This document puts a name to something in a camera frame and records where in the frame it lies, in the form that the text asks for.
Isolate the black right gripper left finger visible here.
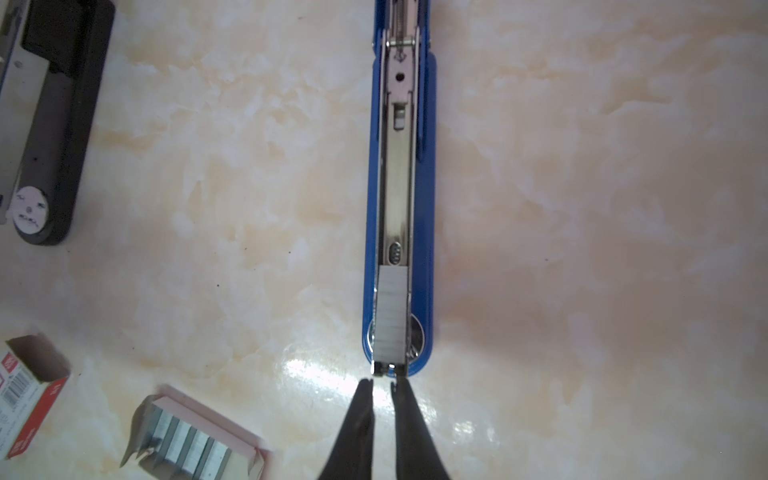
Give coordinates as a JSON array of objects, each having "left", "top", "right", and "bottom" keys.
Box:
[{"left": 319, "top": 379, "right": 375, "bottom": 480}]

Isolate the staple tray with staples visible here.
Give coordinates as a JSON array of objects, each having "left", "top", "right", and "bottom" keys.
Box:
[{"left": 121, "top": 385, "right": 271, "bottom": 480}]

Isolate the red white staple box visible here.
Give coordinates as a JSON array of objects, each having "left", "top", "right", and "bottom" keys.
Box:
[{"left": 1, "top": 333, "right": 71, "bottom": 460}]

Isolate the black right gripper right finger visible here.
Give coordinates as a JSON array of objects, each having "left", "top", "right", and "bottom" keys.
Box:
[{"left": 391, "top": 377, "right": 449, "bottom": 480}]

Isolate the blue long stapler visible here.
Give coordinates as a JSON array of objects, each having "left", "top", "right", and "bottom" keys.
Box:
[{"left": 362, "top": 0, "right": 437, "bottom": 378}]

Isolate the silver staple strip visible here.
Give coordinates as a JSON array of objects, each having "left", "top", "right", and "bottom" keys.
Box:
[{"left": 372, "top": 265, "right": 410, "bottom": 376}]

